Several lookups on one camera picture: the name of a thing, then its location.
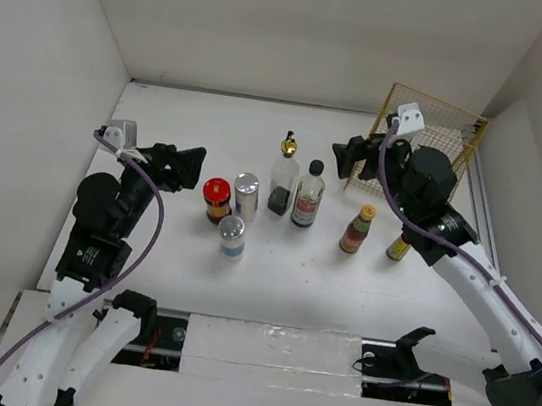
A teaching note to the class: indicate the gold spout oil bottle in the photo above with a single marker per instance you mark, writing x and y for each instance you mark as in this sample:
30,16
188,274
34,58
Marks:
283,177

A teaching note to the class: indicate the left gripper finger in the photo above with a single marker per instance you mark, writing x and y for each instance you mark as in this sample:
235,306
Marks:
193,157
183,177

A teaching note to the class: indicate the red lid sauce jar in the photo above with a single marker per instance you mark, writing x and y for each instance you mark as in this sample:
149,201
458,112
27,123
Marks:
217,194

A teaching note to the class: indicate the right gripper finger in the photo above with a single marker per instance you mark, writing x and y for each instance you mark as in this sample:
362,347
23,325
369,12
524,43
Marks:
346,157
359,142

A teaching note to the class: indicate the yellow wire basket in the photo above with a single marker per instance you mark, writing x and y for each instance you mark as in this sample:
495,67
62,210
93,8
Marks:
454,131

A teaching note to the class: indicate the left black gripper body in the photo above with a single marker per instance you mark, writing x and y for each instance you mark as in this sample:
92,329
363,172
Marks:
138,182

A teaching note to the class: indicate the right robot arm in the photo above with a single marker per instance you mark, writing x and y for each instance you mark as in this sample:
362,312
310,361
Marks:
417,185

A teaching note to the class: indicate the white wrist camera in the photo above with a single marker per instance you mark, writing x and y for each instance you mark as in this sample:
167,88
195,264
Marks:
411,120
119,134

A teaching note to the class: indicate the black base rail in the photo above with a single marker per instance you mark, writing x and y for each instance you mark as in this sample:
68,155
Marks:
296,359

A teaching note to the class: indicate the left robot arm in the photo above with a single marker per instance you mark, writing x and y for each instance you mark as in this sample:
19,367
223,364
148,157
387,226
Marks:
59,360

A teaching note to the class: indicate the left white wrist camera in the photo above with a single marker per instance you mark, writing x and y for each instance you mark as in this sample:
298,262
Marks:
119,134

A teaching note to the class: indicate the yellow cap sauce bottle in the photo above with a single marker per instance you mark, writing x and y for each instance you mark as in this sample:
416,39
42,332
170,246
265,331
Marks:
357,230

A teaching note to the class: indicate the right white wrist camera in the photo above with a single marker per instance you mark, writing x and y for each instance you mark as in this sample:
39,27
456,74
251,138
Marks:
411,120

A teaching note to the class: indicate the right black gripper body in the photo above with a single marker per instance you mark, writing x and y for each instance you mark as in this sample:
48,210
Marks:
395,163

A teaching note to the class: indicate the small yellow label bottle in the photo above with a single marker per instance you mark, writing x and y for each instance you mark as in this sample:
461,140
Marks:
398,249

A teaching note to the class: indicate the silver lid shaker blue label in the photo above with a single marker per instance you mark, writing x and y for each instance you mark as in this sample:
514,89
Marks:
231,230

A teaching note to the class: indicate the black cap vinegar bottle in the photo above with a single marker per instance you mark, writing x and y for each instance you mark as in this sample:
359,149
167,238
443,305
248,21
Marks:
308,195

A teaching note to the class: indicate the silver lid shaker tall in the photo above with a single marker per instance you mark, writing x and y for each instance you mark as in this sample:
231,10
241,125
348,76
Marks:
246,191

